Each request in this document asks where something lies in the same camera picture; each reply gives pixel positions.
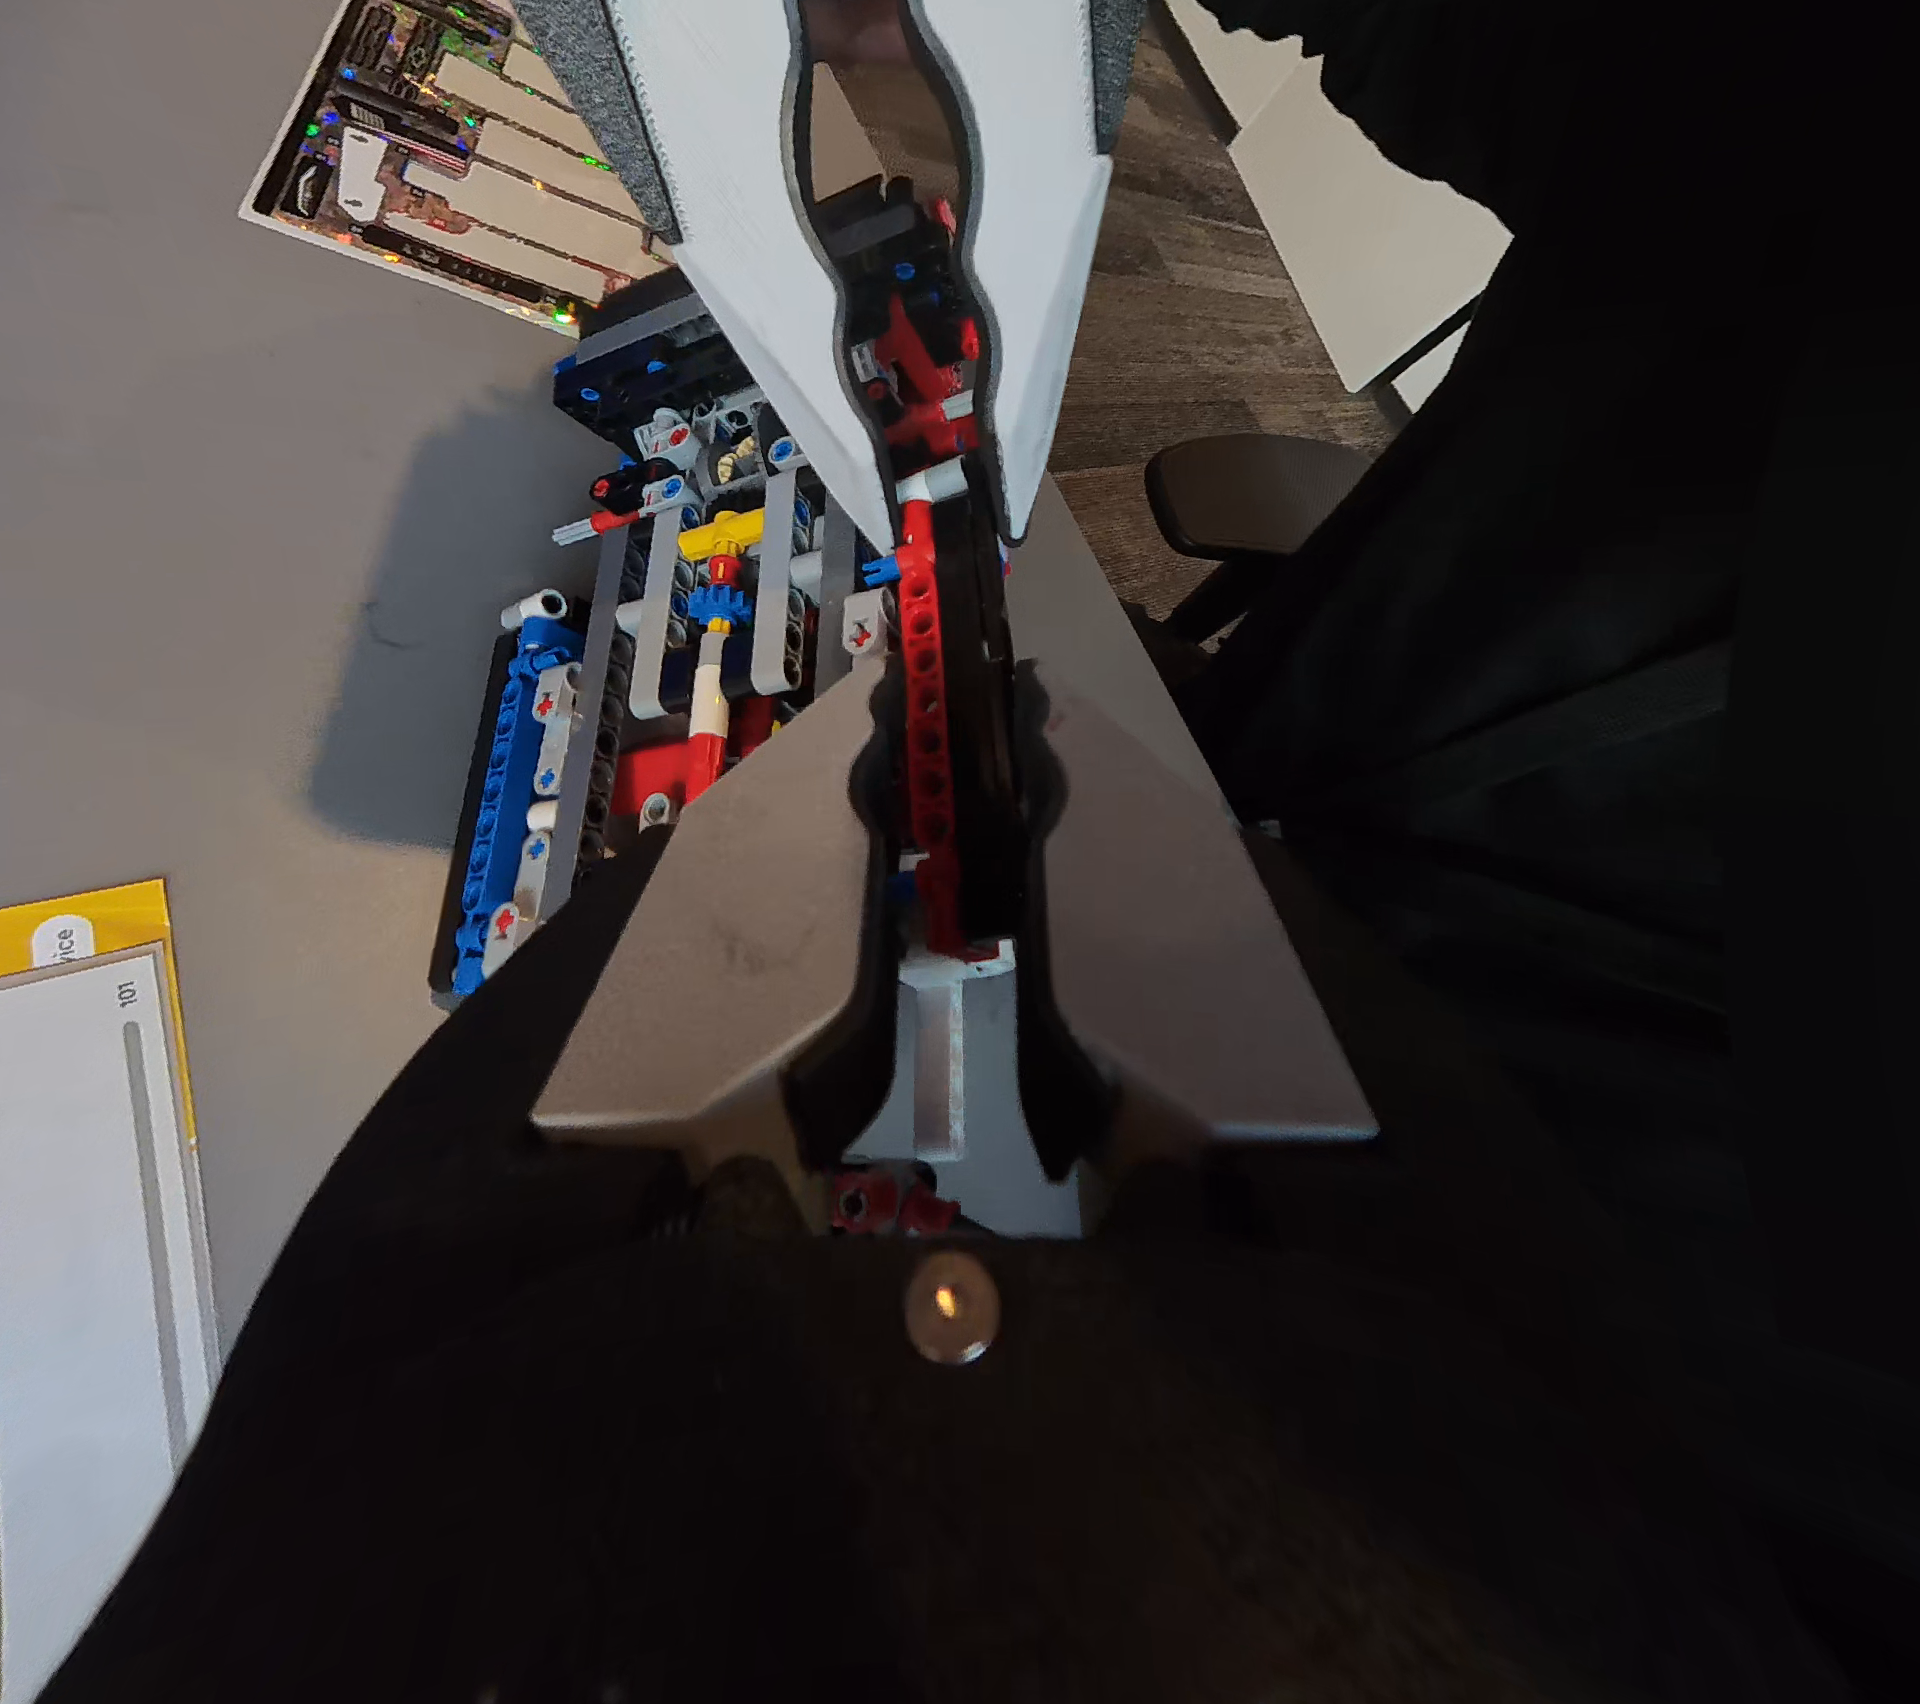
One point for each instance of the open instruction booklet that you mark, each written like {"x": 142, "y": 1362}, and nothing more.
{"x": 72, "y": 1251}

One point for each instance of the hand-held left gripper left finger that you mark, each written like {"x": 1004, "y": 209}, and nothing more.
{"x": 705, "y": 967}

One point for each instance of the white panel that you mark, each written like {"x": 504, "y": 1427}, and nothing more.
{"x": 1347, "y": 219}

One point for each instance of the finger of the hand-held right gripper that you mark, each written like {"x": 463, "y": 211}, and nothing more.
{"x": 705, "y": 114}
{"x": 1029, "y": 85}

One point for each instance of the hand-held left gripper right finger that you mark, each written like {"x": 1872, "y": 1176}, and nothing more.
{"x": 1184, "y": 985}

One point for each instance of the person's black clothing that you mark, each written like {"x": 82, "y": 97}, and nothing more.
{"x": 1652, "y": 836}

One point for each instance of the toy brick race car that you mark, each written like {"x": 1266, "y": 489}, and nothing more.
{"x": 718, "y": 622}

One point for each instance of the holographic sticker sheet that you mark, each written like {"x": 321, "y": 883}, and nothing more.
{"x": 449, "y": 125}

